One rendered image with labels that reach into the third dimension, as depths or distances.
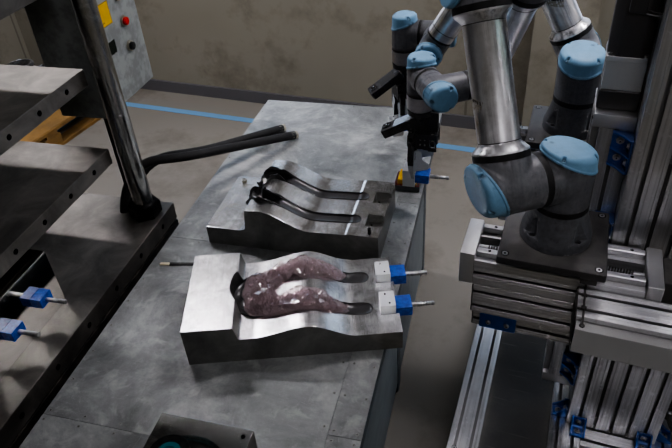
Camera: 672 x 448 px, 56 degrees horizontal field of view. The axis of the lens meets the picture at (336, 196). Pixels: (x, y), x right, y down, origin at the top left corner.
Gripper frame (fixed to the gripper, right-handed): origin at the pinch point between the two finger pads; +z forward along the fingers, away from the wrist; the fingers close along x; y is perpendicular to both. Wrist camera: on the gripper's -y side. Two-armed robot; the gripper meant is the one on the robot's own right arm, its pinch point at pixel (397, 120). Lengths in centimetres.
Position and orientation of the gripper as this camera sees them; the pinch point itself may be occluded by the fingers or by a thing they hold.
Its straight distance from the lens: 209.5
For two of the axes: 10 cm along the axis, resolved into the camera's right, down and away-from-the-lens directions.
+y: 9.7, -1.7, 1.4
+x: -2.2, -5.6, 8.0
